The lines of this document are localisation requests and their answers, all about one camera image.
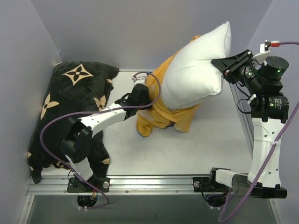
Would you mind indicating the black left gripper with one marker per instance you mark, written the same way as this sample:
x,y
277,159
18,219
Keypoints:
x,y
142,92

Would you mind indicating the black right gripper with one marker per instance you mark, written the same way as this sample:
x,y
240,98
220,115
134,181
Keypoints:
x,y
237,65

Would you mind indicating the blue and orange pillowcase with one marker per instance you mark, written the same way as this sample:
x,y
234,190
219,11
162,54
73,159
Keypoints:
x,y
159,115

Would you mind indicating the white pillow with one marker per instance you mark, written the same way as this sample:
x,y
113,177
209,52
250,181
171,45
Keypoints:
x,y
190,77

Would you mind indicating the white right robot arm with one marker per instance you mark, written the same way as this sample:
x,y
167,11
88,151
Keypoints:
x,y
269,112

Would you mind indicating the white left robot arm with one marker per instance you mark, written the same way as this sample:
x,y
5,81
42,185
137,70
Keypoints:
x,y
76,140

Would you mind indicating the black patterned plush pillow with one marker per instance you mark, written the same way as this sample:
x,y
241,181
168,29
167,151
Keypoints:
x,y
74,87

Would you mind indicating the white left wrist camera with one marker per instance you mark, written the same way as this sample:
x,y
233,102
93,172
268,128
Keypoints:
x,y
139,79

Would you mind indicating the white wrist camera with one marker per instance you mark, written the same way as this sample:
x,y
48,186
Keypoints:
x,y
265,49
139,79

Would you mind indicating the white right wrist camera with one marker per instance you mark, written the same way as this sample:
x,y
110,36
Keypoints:
x,y
265,49

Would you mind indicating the aluminium right frame rail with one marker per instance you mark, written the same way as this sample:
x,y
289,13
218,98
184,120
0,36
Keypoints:
x,y
241,138

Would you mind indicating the aluminium frame rail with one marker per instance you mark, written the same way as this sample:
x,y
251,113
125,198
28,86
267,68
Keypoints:
x,y
241,138
122,185

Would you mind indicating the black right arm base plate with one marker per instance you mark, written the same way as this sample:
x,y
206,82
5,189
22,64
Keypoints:
x,y
202,184

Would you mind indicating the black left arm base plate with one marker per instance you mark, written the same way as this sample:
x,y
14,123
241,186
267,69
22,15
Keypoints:
x,y
75,185

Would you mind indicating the aluminium front frame rail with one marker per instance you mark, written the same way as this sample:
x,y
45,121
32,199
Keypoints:
x,y
122,185

